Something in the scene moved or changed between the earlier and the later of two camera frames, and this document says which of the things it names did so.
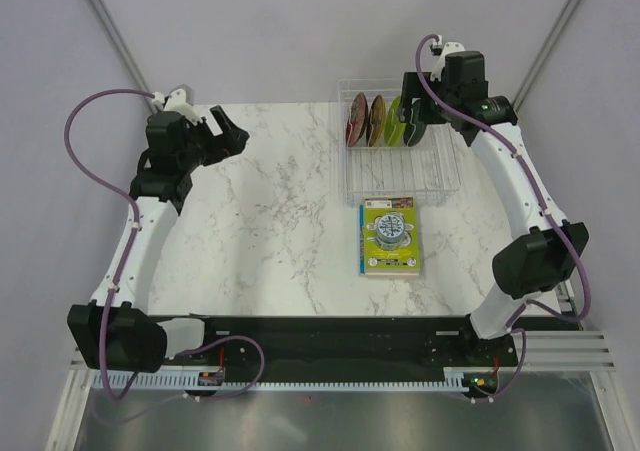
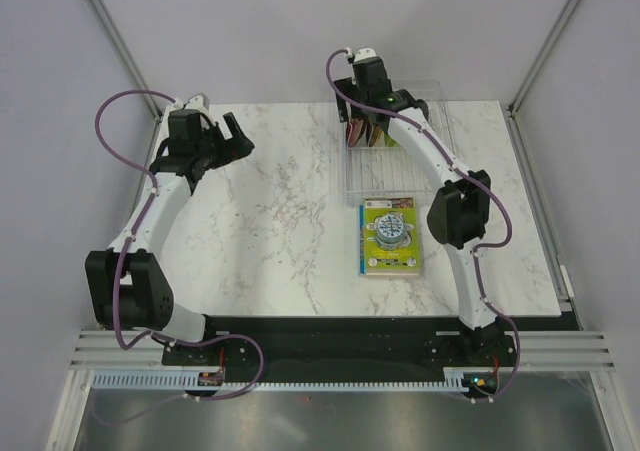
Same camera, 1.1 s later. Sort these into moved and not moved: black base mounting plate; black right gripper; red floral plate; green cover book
Moved: black right gripper
Not moved: green cover book; black base mounting plate; red floral plate
